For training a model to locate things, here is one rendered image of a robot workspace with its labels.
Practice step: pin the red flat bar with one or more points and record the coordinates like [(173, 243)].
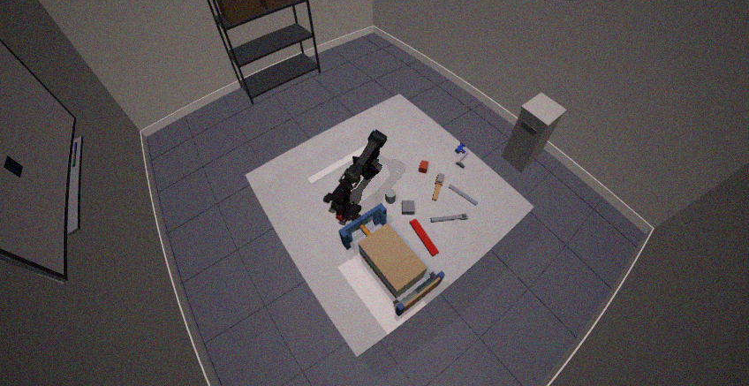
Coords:
[(424, 237)]

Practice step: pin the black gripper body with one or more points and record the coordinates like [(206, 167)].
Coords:
[(354, 209)]

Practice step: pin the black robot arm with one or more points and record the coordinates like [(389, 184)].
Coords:
[(376, 140)]

